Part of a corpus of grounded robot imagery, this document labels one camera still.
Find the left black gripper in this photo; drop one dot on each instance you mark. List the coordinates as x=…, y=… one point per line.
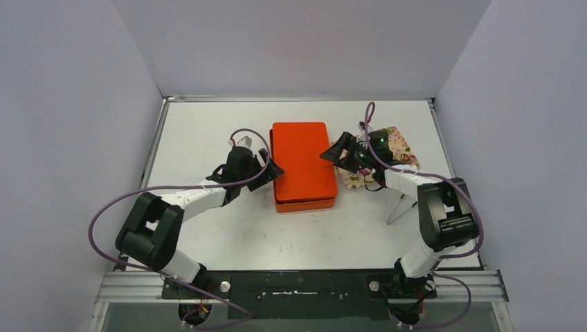
x=271, y=172

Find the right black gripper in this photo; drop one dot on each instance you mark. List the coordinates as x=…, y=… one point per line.
x=350, y=153

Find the orange tin lid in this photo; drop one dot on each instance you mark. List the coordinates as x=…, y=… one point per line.
x=302, y=160

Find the orange cookie tin box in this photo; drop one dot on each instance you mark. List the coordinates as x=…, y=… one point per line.
x=302, y=206

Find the floral tray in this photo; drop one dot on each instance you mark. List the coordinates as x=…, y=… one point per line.
x=401, y=151

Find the metal tongs with black tips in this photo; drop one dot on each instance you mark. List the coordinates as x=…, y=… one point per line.
x=404, y=205

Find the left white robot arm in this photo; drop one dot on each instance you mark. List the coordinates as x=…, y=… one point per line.
x=151, y=231

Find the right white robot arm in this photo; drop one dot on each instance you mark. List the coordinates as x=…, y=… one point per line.
x=446, y=218

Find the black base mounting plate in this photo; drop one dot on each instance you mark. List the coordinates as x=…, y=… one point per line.
x=308, y=294

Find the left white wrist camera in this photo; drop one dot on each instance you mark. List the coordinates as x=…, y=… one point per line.
x=244, y=141

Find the aluminium frame rail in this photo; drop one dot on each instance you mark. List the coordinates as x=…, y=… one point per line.
x=294, y=98

